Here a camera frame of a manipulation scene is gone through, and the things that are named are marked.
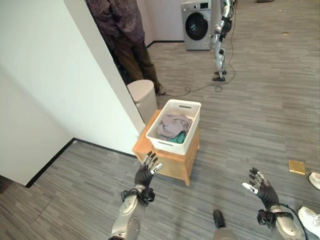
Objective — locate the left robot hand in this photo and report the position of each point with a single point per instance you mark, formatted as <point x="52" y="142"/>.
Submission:
<point x="143" y="175"/>

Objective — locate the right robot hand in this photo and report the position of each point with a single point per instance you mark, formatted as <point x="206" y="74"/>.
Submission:
<point x="266" y="190"/>

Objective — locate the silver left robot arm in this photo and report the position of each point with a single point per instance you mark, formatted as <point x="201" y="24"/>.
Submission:
<point x="126" y="215"/>

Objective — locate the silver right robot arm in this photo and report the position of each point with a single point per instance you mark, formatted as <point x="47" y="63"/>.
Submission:
<point x="280" y="221"/>

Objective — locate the white plastic laundry basket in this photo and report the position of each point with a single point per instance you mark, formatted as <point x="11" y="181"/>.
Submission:
<point x="175" y="125"/>

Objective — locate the wooden stool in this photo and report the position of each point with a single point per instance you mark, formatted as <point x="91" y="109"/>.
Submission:
<point x="172" y="165"/>

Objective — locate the white shoe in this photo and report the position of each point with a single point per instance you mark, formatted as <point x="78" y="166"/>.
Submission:
<point x="315" y="180"/>
<point x="310" y="220"/>

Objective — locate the green cloth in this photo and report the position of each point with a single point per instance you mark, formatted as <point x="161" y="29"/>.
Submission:
<point x="178" y="138"/>

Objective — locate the grey cloth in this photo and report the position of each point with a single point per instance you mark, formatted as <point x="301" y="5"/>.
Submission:
<point x="172" y="126"/>

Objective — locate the white round bin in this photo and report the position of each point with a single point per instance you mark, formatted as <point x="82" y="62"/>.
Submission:
<point x="143" y="97"/>

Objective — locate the person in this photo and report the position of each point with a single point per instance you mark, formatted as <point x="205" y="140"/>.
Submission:
<point x="127" y="37"/>

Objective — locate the silver humanoid robot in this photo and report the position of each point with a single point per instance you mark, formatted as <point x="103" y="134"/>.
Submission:
<point x="221" y="37"/>

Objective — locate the silver washing machine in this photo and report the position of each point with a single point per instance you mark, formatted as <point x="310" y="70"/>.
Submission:
<point x="197" y="25"/>

